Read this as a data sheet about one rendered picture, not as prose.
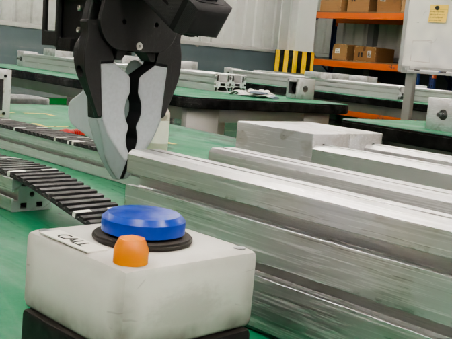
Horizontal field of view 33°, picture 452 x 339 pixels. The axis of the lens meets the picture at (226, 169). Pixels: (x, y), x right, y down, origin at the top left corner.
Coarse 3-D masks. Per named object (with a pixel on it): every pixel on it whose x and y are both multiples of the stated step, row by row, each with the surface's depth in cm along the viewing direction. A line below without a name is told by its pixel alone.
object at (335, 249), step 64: (128, 192) 51; (192, 192) 48; (256, 192) 43; (320, 192) 40; (384, 192) 45; (448, 192) 44; (256, 256) 43; (320, 256) 40; (384, 256) 37; (448, 256) 34; (256, 320) 43; (320, 320) 40; (384, 320) 37; (448, 320) 34
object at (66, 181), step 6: (30, 180) 66; (36, 180) 67; (42, 180) 67; (48, 180) 67; (54, 180) 68; (60, 180) 68; (66, 180) 69; (72, 180) 69; (30, 186) 66; (36, 186) 65; (42, 186) 66; (48, 186) 66; (54, 186) 67; (60, 186) 67
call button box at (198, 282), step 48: (48, 240) 36; (96, 240) 36; (192, 240) 38; (48, 288) 36; (96, 288) 33; (144, 288) 32; (192, 288) 34; (240, 288) 36; (48, 336) 36; (96, 336) 33; (144, 336) 33; (192, 336) 35; (240, 336) 37
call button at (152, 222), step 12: (108, 216) 36; (120, 216) 36; (132, 216) 36; (144, 216) 36; (156, 216) 36; (168, 216) 36; (180, 216) 37; (108, 228) 36; (120, 228) 35; (132, 228) 35; (144, 228) 35; (156, 228) 35; (168, 228) 35; (180, 228) 36; (156, 240) 35
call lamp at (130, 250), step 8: (120, 240) 32; (128, 240) 32; (136, 240) 32; (144, 240) 33; (120, 248) 32; (128, 248) 32; (136, 248) 32; (144, 248) 32; (120, 256) 32; (128, 256) 32; (136, 256) 32; (144, 256) 32; (120, 264) 32; (128, 264) 32; (136, 264) 32; (144, 264) 32
